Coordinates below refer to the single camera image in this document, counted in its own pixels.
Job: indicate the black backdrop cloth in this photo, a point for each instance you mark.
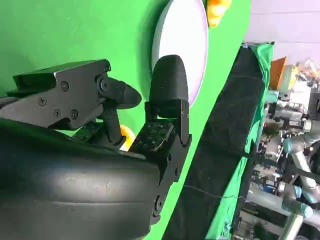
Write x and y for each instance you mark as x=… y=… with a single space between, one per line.
x=225 y=125

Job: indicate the lilac plate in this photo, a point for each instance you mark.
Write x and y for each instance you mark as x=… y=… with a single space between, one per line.
x=185 y=32

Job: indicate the green table cloth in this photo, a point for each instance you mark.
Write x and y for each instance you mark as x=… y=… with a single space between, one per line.
x=75 y=30

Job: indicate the orange box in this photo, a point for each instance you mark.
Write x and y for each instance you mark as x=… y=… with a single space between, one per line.
x=278 y=73

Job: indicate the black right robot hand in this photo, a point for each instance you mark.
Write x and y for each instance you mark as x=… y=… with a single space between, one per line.
x=75 y=190

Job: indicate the orange and white bread roll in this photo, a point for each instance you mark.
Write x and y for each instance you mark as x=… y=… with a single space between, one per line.
x=127 y=140
x=217 y=12

